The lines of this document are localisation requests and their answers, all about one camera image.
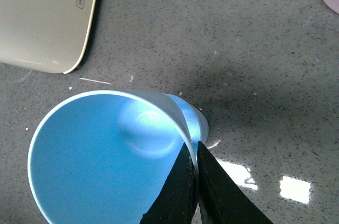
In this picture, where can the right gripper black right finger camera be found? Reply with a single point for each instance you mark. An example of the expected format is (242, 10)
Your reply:
(220, 199)

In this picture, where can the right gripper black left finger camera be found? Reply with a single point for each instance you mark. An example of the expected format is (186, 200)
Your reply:
(177, 201)

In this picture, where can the light blue plastic cup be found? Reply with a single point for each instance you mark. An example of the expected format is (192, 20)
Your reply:
(197, 124)

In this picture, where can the cream white toaster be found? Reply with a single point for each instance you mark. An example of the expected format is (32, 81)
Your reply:
(45, 35)

